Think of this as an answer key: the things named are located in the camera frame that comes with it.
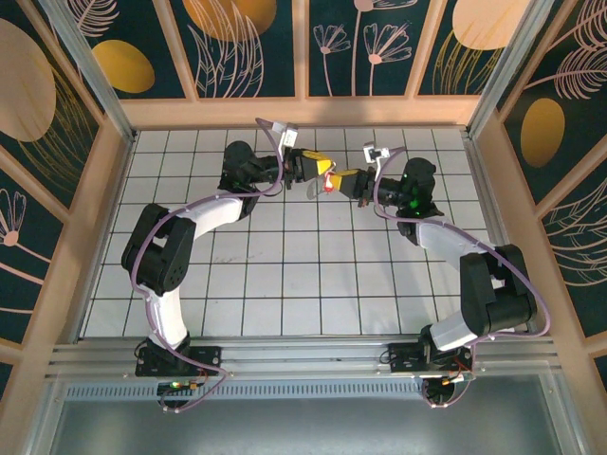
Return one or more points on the right aluminium frame post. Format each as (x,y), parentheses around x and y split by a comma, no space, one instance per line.
(507,66)

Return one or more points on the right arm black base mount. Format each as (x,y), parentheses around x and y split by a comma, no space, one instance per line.
(403,358)

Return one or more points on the left aluminium frame post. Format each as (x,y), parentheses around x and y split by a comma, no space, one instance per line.
(95,76)

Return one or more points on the aluminium frame post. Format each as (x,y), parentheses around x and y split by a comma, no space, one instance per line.
(507,66)
(95,76)

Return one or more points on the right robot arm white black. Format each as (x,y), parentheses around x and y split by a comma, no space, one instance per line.
(446,246)

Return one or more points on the perforated metal strip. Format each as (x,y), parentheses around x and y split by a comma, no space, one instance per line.
(303,390)

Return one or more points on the aluminium mounting rail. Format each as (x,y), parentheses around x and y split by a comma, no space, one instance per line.
(303,353)

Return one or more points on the red key tag with key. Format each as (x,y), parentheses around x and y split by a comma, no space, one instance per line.
(327,176)

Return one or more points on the right controller board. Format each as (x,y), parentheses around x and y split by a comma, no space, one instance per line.
(457,377)

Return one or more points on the left controller board green light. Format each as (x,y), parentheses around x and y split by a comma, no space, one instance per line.
(178,385)

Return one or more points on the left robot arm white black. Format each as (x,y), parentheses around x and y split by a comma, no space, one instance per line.
(215,215)

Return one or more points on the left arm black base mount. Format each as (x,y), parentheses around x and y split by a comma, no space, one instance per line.
(208,355)

